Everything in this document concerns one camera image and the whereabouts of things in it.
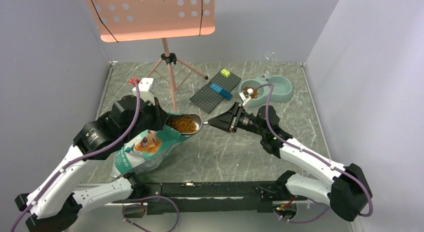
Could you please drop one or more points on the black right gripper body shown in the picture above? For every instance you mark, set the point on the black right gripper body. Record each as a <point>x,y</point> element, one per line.
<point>239,119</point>

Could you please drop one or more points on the metal food scoop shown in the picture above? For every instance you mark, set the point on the metal food scoop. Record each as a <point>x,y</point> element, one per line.
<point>196,118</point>

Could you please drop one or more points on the green pet food bag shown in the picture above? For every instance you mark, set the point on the green pet food bag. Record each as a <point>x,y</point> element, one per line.
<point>146,151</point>

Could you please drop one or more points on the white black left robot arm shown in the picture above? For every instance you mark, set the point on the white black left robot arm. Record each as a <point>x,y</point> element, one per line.
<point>56,204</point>

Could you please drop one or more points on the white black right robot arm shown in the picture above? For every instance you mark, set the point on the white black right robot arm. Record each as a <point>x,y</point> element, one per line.
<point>342,188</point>

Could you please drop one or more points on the teal double pet bowl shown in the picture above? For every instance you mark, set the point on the teal double pet bowl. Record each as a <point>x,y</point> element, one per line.
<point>282,91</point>

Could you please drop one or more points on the dark blue toy brick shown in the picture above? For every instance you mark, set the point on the dark blue toy brick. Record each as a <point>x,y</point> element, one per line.
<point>227,95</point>

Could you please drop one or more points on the brown kibble in bowl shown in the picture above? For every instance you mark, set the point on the brown kibble in bowl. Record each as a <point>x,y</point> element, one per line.
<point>253,93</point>

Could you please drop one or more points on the dark grey brick baseplate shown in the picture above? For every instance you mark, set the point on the dark grey brick baseplate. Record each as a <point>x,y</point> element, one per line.
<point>207,99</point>

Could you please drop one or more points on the yellow toy brick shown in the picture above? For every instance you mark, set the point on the yellow toy brick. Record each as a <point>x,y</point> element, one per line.
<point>224,72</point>

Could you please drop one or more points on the brown kibble in scoop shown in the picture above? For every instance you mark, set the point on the brown kibble in scoop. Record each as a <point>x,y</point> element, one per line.
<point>182,124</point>

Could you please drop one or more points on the pink music stand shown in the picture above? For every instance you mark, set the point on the pink music stand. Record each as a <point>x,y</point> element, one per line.
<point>135,20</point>

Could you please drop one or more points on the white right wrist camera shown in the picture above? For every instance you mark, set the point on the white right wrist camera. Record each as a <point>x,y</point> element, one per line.
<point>245,98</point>

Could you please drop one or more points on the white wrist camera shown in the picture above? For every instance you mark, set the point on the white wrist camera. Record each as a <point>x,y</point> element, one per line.
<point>245,98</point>
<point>144,88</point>

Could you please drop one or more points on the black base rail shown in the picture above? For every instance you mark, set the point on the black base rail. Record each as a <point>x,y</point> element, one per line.
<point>195,197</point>

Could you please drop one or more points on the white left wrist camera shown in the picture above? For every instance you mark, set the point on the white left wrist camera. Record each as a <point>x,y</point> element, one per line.
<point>144,88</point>

